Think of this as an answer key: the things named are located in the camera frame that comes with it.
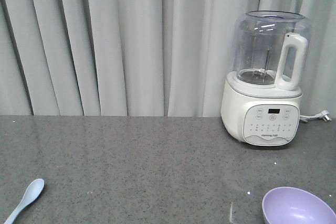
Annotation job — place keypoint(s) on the lavender plastic bowl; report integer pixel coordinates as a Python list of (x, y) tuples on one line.
[(294, 205)]

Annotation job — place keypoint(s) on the light blue plastic spoon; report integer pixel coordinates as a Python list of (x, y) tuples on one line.
[(31, 193)]

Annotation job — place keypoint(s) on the white pleated curtain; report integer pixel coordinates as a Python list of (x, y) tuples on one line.
[(141, 57)]

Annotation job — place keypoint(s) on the white blender appliance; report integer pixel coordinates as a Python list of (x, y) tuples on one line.
[(262, 94)]

